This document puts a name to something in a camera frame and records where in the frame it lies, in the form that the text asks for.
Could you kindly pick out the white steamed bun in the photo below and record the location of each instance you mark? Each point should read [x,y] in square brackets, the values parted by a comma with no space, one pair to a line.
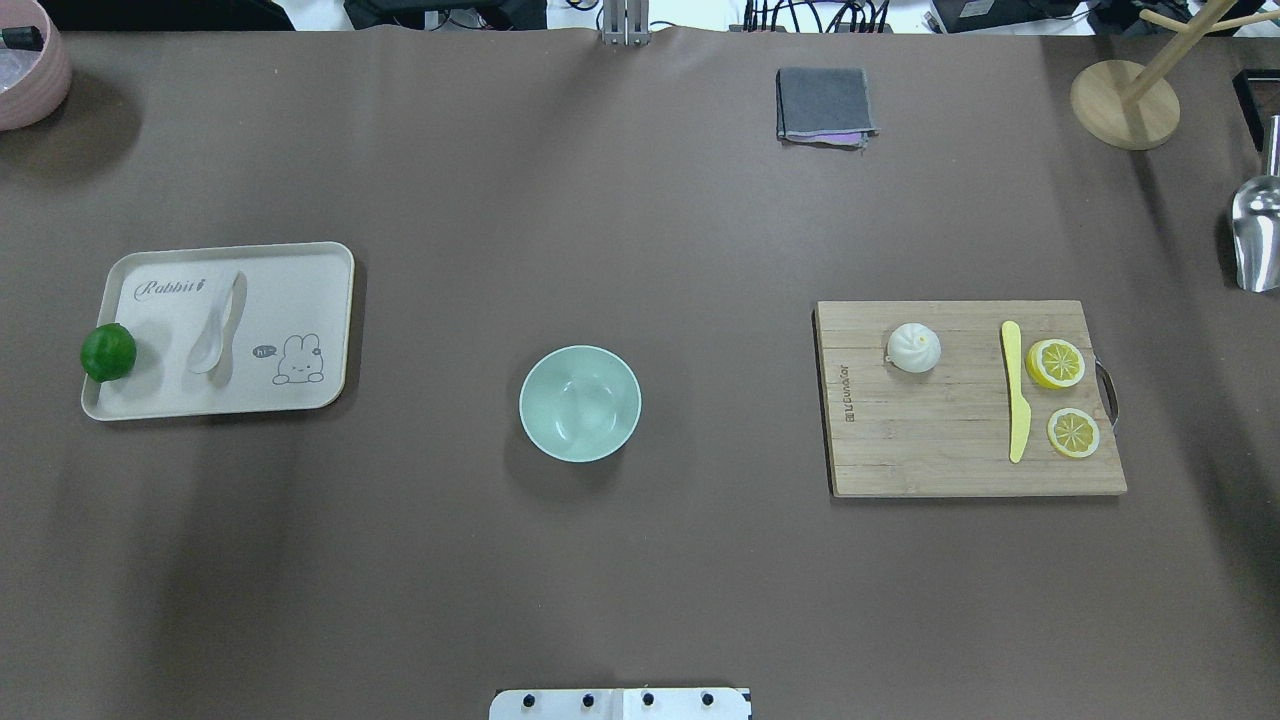
[913,348]

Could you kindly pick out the white ceramic spoon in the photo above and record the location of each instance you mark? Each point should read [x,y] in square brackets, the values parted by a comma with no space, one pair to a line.
[205,353]

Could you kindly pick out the light green bowl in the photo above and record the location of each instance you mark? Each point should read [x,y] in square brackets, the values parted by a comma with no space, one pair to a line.
[580,403]

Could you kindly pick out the pink bowl with ice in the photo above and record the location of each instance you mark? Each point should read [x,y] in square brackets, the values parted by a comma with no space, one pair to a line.
[34,82]

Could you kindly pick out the metal tube in bowl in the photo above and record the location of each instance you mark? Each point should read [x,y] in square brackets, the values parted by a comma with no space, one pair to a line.
[23,38]

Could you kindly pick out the bamboo cutting board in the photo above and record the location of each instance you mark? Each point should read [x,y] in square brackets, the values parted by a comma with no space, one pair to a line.
[945,433]

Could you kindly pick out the folded grey cloth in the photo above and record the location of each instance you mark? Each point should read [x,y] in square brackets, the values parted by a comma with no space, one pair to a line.
[824,106]

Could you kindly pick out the beige rabbit tray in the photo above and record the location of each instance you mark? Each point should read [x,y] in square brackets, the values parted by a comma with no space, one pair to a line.
[287,340]

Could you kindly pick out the yellow plastic knife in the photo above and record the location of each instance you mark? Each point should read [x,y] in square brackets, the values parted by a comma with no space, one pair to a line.
[1019,407]

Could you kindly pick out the upper lemon half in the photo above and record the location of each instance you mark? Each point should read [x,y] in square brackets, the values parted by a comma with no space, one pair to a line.
[1055,364]

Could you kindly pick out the lower lemon slice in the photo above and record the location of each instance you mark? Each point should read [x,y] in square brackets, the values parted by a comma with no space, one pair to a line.
[1072,432]

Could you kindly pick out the green lime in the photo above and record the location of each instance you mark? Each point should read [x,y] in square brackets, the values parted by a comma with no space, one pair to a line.
[108,353]

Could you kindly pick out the wooden mug tree stand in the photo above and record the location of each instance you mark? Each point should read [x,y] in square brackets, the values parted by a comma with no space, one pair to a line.
[1131,106]

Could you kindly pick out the metal scoop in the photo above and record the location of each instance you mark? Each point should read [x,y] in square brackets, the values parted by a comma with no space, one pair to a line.
[1255,222]

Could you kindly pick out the black tray with glasses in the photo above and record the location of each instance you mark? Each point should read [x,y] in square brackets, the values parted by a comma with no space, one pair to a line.
[1257,90]

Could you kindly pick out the aluminium frame post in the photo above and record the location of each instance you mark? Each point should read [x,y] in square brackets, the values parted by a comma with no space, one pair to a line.
[625,22]

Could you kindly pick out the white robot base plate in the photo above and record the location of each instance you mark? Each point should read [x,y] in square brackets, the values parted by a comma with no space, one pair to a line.
[623,703]

